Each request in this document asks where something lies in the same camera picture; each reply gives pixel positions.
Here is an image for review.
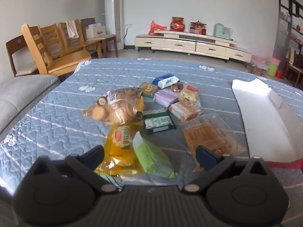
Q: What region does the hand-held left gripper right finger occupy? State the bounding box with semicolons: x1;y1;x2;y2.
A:
181;145;273;193

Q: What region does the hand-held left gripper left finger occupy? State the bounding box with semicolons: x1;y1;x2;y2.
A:
30;145;123;193

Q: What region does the clear wafer biscuit pack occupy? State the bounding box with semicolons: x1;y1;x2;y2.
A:
182;113;247;161

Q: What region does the yellow snack bag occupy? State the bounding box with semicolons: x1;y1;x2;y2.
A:
94;122;152;178

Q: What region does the orange striped snack packet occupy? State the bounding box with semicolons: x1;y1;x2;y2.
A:
169;101;201;121

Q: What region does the clear bag of round cookies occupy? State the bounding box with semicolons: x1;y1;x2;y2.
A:
82;87;145;125

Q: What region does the light green snack packet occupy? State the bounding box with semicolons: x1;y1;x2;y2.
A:
132;131;178;178

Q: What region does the dark green snack box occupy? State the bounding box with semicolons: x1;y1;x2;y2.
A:
142;110;177;135

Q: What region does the bread packet with red label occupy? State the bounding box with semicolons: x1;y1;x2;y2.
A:
179;84;200;108

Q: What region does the white cardboard box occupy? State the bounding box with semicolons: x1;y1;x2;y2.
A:
231;78;303;168

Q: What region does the blue and white snack packet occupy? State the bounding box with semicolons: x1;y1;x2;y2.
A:
152;73;180;88

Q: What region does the purple snack packet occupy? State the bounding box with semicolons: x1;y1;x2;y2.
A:
154;89;179;108

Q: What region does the small brown snack packet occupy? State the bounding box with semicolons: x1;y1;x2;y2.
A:
170;82;185;93

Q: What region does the green and brown snack box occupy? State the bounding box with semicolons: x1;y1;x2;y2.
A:
138;82;159;98

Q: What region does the grey sofa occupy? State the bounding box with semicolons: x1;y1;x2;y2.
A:
0;74;61;135

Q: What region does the small wooden stool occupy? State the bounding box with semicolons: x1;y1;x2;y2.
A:
246;63;269;76

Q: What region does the cream tv cabinet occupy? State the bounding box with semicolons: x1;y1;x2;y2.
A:
134;30;252;63

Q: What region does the dark wooden chair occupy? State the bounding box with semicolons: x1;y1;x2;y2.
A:
80;18;119;58

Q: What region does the white gift bag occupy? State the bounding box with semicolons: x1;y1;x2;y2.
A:
85;23;106;39

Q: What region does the brown dining chair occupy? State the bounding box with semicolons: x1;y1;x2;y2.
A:
284;47;303;88

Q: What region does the mint green kitchen appliance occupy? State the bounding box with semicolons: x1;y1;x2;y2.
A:
214;24;233;40

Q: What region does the red gift box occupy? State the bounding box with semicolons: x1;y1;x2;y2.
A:
189;20;207;35

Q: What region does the pale towel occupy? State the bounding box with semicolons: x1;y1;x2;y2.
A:
65;20;80;39

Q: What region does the red round jar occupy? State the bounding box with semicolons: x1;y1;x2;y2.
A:
170;16;185;31

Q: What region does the dark brown cushioned chair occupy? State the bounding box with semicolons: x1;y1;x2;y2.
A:
6;35;39;77

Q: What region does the red plastic bag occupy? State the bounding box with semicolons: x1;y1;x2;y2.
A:
148;20;167;35

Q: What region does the white standing air conditioner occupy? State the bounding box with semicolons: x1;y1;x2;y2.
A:
104;0;125;51

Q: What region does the dark wooden display shelf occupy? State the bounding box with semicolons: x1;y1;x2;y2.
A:
272;0;303;62

